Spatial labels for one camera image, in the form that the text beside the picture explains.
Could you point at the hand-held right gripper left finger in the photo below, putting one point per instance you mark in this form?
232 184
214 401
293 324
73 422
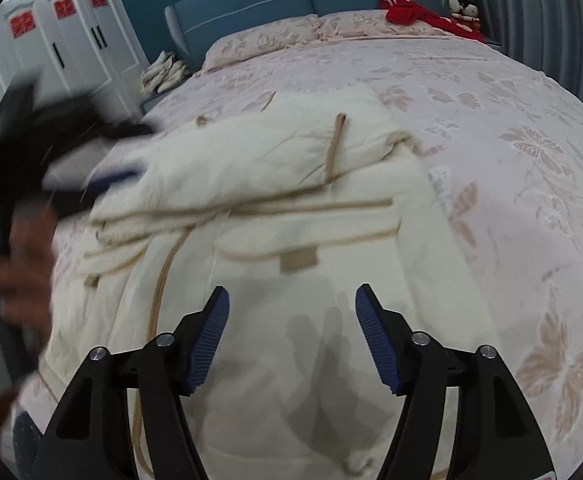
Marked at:
210 335

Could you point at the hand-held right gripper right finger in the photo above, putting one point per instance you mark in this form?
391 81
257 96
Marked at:
375 340

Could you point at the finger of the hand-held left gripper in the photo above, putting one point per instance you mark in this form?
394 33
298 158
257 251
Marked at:
116 178
121 130

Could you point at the cream padded coat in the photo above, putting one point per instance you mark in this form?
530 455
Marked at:
271 240

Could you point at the person's left hand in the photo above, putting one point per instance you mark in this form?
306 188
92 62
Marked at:
23 265

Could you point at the folded patterned cloth pile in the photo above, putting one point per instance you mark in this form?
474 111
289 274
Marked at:
164 74

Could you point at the white wardrobe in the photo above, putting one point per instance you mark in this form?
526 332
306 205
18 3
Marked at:
46 45

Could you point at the floral pink pillow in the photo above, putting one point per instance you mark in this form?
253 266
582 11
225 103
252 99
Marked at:
376 25
261 42

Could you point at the floral pink bedspread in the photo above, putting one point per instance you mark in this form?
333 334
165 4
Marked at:
496 170

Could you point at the red garment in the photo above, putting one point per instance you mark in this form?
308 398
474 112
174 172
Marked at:
424 15

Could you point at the stuffed doll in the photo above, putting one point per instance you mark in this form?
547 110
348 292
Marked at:
464 12

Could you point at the grey curtain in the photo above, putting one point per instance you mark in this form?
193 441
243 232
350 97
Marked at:
536 15

